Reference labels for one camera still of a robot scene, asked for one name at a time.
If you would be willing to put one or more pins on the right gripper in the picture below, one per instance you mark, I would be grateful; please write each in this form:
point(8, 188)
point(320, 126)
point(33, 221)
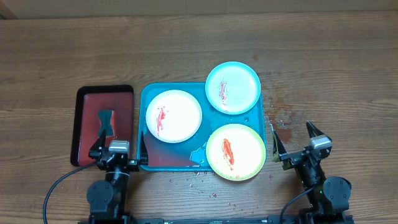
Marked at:
point(281, 153)

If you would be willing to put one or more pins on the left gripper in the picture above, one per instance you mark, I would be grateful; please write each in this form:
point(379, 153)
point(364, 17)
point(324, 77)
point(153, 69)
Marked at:
point(94, 149)

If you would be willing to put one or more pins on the yellow green plate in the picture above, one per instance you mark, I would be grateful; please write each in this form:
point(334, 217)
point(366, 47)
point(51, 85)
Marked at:
point(236, 152)

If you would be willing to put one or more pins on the white plate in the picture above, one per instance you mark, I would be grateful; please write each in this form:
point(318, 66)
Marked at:
point(173, 116)

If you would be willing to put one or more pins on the light blue plate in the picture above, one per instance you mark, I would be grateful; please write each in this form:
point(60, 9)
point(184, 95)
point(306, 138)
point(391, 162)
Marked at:
point(233, 88)

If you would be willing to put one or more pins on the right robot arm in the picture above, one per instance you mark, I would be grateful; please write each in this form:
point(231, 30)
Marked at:
point(328, 196)

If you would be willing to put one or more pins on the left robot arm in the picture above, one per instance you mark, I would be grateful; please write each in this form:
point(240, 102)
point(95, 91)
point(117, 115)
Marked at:
point(107, 197)

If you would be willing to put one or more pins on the black red small tray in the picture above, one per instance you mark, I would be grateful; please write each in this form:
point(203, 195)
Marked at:
point(91, 99)

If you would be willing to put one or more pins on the teal plastic serving tray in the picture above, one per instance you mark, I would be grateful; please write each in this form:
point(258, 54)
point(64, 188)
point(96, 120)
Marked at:
point(190, 155)

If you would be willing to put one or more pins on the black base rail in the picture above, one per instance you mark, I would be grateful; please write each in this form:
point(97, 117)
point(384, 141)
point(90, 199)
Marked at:
point(217, 221)

